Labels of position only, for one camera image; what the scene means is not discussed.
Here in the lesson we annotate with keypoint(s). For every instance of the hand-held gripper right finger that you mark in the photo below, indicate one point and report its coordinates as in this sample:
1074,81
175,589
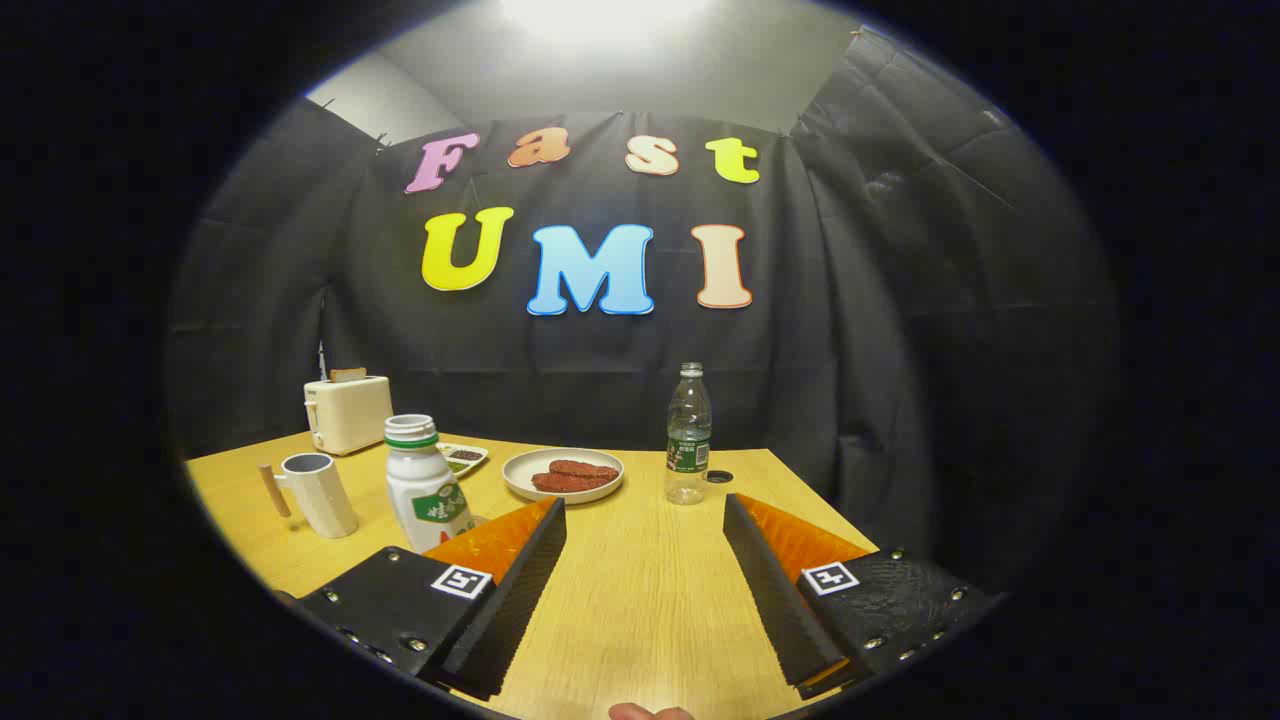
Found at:
775,600

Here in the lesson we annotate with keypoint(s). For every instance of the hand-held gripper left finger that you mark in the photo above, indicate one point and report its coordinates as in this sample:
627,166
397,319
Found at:
520,590

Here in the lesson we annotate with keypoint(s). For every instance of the white juice bottle green label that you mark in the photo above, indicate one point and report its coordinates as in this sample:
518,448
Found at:
420,480

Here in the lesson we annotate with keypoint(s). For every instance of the clear plastic water bottle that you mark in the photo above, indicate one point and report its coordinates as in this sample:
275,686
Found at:
688,440

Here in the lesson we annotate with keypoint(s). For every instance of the red meat strip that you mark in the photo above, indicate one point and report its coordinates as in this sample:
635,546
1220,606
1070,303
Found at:
585,468
565,483

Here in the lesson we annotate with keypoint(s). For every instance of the white round plate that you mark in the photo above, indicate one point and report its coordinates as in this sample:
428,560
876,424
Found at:
518,470

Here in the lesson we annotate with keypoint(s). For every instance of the wooden table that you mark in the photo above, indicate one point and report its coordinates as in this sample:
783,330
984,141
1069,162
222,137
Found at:
640,600

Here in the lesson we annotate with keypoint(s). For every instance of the small white bean dish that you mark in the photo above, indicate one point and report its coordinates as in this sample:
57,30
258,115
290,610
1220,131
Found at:
465,458

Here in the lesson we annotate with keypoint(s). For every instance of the cream toaster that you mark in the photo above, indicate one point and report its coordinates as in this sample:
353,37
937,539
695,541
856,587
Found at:
350,415

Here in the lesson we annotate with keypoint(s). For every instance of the black backdrop cloth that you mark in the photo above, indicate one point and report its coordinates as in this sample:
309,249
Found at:
850,350

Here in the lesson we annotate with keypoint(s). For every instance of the bread slice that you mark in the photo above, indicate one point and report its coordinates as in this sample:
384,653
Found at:
348,375

